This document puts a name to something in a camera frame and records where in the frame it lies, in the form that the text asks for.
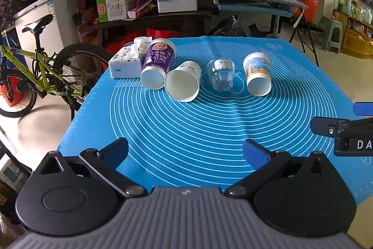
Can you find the white cup with camera print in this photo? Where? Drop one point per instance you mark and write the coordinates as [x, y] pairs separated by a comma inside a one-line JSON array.
[[258, 74]]

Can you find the plain white paper cup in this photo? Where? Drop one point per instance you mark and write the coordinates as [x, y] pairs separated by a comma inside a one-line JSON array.
[[183, 82]]

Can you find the wooden cabinet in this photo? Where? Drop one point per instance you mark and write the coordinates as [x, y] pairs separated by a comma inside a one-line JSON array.
[[357, 39]]

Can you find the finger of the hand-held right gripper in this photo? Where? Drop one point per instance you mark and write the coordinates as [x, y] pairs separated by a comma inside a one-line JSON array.
[[332, 124], [363, 108]]

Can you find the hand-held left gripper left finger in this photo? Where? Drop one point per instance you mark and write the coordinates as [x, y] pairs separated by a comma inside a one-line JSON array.
[[116, 150]]

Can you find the dark table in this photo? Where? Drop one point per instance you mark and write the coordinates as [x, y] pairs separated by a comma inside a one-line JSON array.
[[151, 18]]

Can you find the printed carton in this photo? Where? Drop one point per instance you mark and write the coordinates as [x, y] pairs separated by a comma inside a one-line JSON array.
[[10, 174]]

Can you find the green and white carton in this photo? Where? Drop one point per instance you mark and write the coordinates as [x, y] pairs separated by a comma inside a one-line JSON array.
[[115, 5]]

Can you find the white chest freezer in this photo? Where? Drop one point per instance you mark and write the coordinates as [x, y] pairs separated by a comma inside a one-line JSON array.
[[58, 21]]

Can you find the red bag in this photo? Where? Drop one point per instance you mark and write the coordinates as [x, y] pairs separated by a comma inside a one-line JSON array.
[[10, 91]]

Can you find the white flat box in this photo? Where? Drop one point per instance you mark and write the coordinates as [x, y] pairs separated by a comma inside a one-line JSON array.
[[177, 5]]

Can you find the blue silicone mat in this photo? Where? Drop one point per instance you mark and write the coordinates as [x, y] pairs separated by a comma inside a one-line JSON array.
[[204, 126]]

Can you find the orange plastic bag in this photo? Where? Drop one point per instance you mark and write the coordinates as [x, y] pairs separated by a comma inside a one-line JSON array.
[[307, 5]]

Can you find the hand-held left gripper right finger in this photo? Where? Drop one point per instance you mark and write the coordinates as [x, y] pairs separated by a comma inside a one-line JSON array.
[[255, 153]]

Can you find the purple paper cup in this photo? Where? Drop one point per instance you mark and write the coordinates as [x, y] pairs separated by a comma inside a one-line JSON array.
[[157, 61]]

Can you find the green bicycle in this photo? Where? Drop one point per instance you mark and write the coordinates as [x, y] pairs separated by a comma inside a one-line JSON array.
[[43, 77]]

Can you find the white tissue pack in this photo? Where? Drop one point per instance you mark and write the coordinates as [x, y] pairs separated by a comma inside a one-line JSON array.
[[123, 63]]

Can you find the black folding chair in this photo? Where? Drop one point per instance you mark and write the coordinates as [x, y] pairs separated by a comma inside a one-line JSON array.
[[304, 33]]

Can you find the clear plastic cup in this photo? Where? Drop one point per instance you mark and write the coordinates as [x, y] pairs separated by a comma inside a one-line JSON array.
[[221, 74]]

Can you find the grey plastic stool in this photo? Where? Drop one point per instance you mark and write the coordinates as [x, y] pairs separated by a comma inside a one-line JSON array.
[[330, 33]]

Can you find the blue study desk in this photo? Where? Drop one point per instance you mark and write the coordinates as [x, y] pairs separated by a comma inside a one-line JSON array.
[[256, 2]]

